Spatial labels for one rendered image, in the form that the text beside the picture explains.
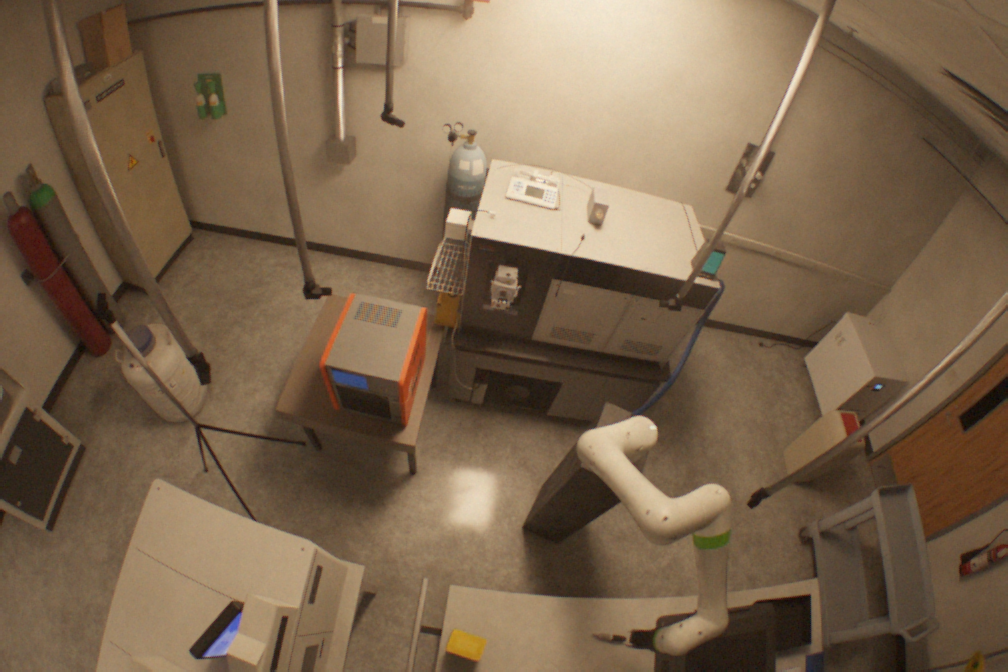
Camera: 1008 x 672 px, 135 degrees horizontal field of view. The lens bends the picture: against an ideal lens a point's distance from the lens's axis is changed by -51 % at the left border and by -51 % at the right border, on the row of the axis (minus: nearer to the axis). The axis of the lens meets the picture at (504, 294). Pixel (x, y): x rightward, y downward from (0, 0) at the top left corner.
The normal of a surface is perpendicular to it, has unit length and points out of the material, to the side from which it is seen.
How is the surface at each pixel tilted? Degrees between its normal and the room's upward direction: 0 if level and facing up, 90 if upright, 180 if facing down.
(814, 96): 90
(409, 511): 0
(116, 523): 0
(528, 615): 0
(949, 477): 90
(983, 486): 90
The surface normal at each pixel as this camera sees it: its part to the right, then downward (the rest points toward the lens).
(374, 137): -0.11, 0.72
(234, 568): 0.15, -0.67
